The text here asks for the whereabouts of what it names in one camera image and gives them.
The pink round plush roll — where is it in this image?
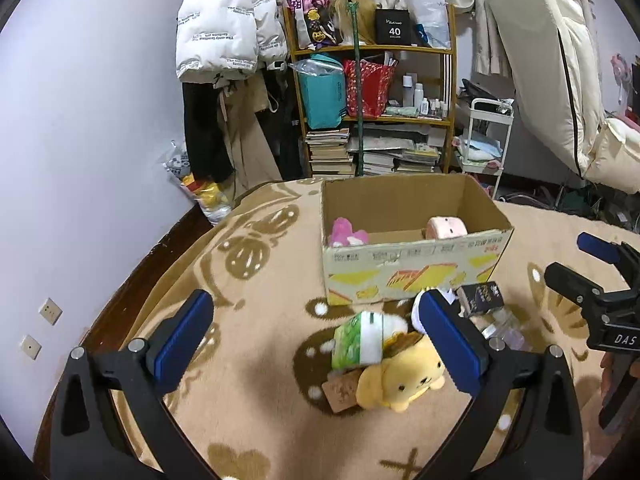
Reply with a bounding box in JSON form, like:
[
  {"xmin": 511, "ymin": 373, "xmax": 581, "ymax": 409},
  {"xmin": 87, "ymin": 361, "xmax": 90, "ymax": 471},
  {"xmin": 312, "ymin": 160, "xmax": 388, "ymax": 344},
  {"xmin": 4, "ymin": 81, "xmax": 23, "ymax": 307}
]
[{"xmin": 424, "ymin": 217, "xmax": 468, "ymax": 240}]

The stack of books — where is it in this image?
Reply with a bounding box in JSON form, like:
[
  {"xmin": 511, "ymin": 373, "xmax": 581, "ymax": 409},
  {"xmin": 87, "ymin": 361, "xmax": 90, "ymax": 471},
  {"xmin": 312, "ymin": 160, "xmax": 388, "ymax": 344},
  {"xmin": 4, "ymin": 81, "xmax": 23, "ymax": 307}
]
[{"xmin": 305, "ymin": 128, "xmax": 355, "ymax": 176}]

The wall socket lower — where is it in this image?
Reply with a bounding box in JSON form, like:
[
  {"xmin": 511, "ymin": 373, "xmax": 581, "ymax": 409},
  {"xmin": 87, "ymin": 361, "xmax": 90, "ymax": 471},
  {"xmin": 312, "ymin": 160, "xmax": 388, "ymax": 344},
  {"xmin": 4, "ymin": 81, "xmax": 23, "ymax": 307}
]
[{"xmin": 20, "ymin": 335, "xmax": 41, "ymax": 360}]

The blonde wig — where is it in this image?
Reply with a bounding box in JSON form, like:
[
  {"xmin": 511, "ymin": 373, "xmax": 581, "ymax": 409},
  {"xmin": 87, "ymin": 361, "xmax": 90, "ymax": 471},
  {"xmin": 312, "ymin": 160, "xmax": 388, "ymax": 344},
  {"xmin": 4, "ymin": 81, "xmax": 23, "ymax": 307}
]
[{"xmin": 330, "ymin": 0, "xmax": 376, "ymax": 46}]

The black hanging garment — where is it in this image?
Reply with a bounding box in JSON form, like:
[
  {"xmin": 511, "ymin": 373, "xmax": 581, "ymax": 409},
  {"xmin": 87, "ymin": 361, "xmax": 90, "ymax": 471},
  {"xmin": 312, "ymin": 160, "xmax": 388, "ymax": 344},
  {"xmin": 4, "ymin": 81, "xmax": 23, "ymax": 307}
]
[{"xmin": 182, "ymin": 82, "xmax": 234, "ymax": 183}]

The black box marked 40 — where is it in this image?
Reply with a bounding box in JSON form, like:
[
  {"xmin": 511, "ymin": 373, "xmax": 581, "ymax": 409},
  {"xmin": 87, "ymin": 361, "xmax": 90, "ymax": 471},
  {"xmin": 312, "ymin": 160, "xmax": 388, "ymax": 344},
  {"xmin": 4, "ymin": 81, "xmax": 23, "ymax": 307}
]
[{"xmin": 374, "ymin": 9, "xmax": 411, "ymax": 46}]

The white puffer jacket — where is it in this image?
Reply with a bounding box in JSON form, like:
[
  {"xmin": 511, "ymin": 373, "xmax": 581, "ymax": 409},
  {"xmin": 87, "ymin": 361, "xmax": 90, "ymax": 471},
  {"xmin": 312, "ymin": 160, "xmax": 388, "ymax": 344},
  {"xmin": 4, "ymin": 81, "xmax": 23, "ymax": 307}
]
[{"xmin": 176, "ymin": 0, "xmax": 288, "ymax": 88}]

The yellow dog plush toy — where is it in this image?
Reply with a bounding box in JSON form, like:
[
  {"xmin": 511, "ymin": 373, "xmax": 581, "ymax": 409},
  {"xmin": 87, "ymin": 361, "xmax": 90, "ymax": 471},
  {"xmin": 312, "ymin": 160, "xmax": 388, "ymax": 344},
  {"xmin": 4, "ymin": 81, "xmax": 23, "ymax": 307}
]
[{"xmin": 356, "ymin": 333, "xmax": 446, "ymax": 413}]

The beige hanging coat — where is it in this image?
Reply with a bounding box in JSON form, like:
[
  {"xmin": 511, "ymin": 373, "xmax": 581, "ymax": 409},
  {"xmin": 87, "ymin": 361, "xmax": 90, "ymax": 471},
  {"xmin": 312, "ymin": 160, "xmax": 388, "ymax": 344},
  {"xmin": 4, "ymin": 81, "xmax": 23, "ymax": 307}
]
[{"xmin": 219, "ymin": 74, "xmax": 281, "ymax": 197}]

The wall socket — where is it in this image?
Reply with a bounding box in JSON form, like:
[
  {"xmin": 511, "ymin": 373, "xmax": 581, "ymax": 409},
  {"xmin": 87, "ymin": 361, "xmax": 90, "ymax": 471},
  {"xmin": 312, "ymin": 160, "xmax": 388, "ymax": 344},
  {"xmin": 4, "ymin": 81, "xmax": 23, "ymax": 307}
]
[
  {"xmin": 20, "ymin": 335, "xmax": 41, "ymax": 360},
  {"xmin": 39, "ymin": 298, "xmax": 62, "ymax": 326}
]

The brown paper tag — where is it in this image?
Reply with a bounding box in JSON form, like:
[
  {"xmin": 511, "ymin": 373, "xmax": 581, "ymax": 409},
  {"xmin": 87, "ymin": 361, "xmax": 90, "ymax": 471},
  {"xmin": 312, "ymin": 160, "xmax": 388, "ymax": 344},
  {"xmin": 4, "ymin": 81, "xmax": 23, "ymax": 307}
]
[{"xmin": 321, "ymin": 370, "xmax": 361, "ymax": 414}]

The white utility cart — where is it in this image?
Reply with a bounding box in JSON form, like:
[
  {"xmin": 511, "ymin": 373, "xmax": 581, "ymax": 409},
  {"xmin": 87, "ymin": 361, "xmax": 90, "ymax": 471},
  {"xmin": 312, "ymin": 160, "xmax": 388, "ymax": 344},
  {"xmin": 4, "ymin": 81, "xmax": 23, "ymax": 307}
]
[{"xmin": 454, "ymin": 98, "xmax": 515, "ymax": 198}]

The wall socket upper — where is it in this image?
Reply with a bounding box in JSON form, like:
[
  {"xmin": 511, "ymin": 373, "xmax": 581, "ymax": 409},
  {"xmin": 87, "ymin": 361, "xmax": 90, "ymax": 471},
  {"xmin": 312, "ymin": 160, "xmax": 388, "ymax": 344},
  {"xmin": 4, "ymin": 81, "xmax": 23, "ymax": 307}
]
[{"xmin": 39, "ymin": 298, "xmax": 62, "ymax": 326}]

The black Face tissue pack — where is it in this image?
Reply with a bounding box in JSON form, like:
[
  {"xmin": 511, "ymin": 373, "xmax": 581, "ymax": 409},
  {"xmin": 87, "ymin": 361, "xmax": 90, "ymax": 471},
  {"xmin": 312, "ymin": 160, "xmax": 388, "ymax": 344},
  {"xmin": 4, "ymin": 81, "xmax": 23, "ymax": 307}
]
[{"xmin": 456, "ymin": 282, "xmax": 504, "ymax": 318}]

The teal storage bag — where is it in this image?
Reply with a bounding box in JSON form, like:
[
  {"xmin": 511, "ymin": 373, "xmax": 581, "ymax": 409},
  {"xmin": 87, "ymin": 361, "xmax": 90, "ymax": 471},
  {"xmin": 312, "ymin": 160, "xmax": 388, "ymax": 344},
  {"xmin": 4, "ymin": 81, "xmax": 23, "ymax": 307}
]
[{"xmin": 292, "ymin": 54, "xmax": 346, "ymax": 130}]

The red gift bag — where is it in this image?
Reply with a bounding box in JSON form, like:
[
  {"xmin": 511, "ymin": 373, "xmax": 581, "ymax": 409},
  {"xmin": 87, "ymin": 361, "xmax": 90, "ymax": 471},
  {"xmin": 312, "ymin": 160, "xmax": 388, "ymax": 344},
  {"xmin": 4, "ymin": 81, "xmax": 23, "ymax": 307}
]
[{"xmin": 343, "ymin": 60, "xmax": 395, "ymax": 118}]

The cream folded mattress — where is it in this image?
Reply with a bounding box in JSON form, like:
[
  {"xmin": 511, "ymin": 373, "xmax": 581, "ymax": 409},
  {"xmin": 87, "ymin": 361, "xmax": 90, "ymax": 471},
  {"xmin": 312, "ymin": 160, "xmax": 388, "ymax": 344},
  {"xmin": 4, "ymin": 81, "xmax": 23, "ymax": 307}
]
[{"xmin": 487, "ymin": 0, "xmax": 639, "ymax": 194}]

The green pole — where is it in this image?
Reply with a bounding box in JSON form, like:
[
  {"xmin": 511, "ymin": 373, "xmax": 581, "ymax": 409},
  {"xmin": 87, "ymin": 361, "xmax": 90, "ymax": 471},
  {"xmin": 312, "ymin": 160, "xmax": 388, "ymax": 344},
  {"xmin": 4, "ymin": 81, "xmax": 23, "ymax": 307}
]
[{"xmin": 347, "ymin": 0, "xmax": 363, "ymax": 177}]

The wooden shelf unit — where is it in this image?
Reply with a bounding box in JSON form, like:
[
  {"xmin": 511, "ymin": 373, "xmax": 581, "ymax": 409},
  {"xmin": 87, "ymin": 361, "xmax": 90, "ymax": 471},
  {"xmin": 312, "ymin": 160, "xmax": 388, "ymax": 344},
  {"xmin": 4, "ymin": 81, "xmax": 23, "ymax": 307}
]
[{"xmin": 283, "ymin": 3, "xmax": 458, "ymax": 174}]

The plastic bag with toys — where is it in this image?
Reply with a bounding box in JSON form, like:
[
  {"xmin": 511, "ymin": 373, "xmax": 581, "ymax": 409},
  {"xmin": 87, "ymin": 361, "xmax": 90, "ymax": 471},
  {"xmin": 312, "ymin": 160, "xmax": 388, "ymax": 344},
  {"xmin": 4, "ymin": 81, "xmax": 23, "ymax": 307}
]
[{"xmin": 163, "ymin": 141, "xmax": 232, "ymax": 226}]

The white-haired doll plush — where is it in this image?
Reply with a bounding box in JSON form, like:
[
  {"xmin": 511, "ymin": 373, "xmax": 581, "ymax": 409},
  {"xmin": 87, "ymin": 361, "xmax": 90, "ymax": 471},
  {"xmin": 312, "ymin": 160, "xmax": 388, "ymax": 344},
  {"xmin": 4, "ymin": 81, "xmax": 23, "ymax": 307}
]
[{"xmin": 411, "ymin": 288, "xmax": 457, "ymax": 336}]

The open cardboard box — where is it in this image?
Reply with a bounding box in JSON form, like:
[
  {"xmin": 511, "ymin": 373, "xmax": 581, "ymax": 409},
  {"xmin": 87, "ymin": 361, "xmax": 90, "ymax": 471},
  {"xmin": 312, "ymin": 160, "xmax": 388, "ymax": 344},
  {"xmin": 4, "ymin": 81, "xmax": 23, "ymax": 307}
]
[{"xmin": 320, "ymin": 174, "xmax": 514, "ymax": 306}]

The pink plush toy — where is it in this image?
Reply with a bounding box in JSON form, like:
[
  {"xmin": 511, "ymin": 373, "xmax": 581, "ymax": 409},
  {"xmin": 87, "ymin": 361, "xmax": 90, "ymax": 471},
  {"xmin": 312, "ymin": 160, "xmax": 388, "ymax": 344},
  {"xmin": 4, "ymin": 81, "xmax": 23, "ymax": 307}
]
[{"xmin": 328, "ymin": 217, "xmax": 369, "ymax": 248}]

